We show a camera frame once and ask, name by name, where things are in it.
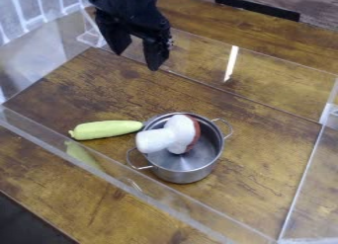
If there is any silver metal pot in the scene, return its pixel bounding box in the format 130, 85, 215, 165
127, 113, 234, 184

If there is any yellow-green toy corn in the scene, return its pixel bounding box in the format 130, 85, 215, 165
68, 121, 143, 140

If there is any white mesh curtain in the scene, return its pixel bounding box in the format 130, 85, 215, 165
0, 0, 88, 46

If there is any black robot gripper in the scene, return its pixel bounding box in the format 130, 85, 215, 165
88, 0, 172, 71

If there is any black bar in background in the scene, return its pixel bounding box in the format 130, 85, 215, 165
214, 0, 301, 22

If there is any white and brown toy mushroom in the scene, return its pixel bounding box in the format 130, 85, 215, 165
136, 115, 200, 154

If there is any clear acrylic enclosure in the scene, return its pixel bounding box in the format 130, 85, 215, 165
0, 0, 338, 244

